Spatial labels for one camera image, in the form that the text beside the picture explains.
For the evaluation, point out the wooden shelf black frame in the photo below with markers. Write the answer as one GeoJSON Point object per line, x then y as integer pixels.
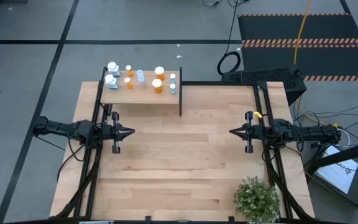
{"type": "Point", "coordinates": [135, 96]}

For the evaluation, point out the large orange pill bottle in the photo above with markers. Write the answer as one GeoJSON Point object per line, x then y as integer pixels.
{"type": "Point", "coordinates": [159, 71]}

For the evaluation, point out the white medicine bottle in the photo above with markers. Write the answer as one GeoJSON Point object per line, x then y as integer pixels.
{"type": "Point", "coordinates": [112, 66]}
{"type": "Point", "coordinates": [110, 79]}

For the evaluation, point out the hazard-striped black floor mat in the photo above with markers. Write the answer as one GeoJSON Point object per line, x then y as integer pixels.
{"type": "Point", "coordinates": [322, 59]}

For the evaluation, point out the medium orange pill bottle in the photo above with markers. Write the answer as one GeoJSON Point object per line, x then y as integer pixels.
{"type": "Point", "coordinates": [157, 83]}

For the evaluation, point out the blue pill bottle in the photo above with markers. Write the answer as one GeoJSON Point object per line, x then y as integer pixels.
{"type": "Point", "coordinates": [172, 86]}
{"type": "Point", "coordinates": [172, 76]}

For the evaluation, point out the black stand crossbar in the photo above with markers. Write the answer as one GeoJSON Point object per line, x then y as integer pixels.
{"type": "Point", "coordinates": [346, 154]}

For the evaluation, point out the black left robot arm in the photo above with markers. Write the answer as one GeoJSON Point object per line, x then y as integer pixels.
{"type": "Point", "coordinates": [64, 129]}

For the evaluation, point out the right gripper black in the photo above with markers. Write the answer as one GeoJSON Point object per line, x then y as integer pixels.
{"type": "Point", "coordinates": [256, 132]}

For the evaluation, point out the black mesh computer tower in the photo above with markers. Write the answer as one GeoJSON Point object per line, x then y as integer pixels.
{"type": "Point", "coordinates": [269, 77]}

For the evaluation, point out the potted green plant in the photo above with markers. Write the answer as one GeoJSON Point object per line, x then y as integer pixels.
{"type": "Point", "coordinates": [256, 199]}

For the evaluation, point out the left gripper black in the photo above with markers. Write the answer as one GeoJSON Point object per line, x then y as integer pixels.
{"type": "Point", "coordinates": [109, 132]}

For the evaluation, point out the small orange pill bottle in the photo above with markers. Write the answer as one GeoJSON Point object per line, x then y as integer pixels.
{"type": "Point", "coordinates": [127, 81]}
{"type": "Point", "coordinates": [128, 68]}

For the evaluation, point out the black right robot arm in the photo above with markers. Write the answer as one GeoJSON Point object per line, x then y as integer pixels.
{"type": "Point", "coordinates": [306, 133]}

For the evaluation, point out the yellow plug connector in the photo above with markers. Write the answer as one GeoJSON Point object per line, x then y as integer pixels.
{"type": "Point", "coordinates": [337, 126]}

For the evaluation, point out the white paper sheet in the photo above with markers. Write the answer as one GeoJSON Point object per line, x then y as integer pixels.
{"type": "Point", "coordinates": [337, 171]}

